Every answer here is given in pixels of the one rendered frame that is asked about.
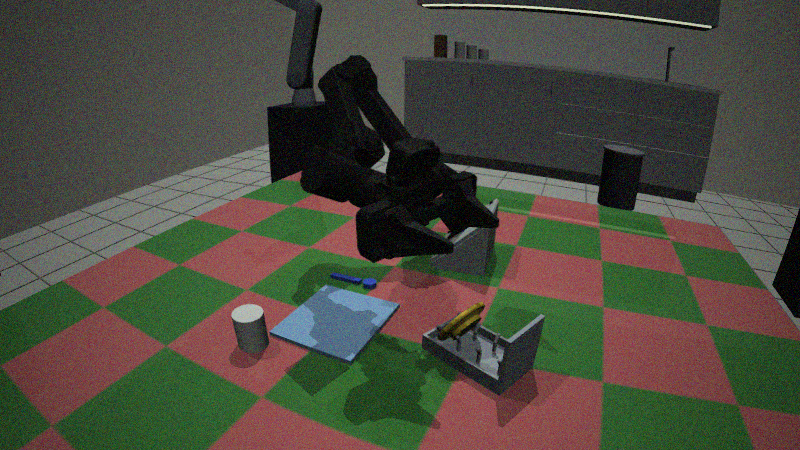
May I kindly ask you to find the light blue flat square mat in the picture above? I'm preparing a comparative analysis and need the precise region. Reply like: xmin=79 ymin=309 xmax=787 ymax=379
xmin=269 ymin=285 xmax=400 ymax=365

